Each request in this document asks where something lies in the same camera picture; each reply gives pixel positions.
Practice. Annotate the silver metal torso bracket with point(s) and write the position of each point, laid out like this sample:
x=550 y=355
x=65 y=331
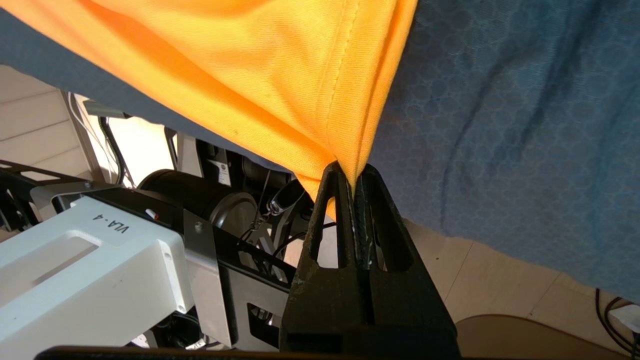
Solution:
x=215 y=300

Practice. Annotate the brown rounded flat panel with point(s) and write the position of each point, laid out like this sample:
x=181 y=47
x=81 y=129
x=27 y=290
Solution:
x=525 y=340

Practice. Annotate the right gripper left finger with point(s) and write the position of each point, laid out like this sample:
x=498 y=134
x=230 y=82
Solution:
x=325 y=310

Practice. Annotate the grey-blue bed sheet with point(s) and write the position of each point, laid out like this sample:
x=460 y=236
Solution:
x=525 y=125

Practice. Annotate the white robot chassis panel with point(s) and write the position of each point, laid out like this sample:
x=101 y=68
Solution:
x=145 y=150

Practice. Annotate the white labelled robot cover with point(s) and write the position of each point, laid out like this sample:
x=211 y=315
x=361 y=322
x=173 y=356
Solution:
x=100 y=280

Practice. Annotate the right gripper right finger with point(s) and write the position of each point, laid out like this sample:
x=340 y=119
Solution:
x=410 y=310

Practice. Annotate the yellow printed t-shirt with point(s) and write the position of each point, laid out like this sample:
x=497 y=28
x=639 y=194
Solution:
x=250 y=75

